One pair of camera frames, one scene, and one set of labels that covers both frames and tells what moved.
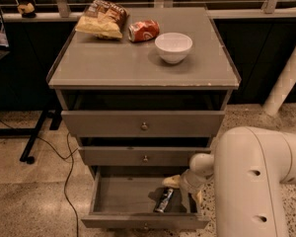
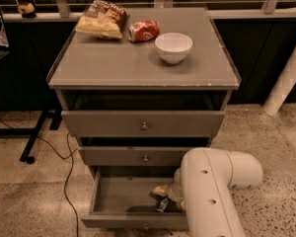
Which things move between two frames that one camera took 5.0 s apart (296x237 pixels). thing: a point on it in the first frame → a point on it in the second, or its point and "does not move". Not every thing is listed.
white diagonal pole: x=286 y=80 does not move
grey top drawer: x=143 y=122 does not move
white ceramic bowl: x=173 y=46 does not move
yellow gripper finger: x=174 y=181 → x=162 y=190
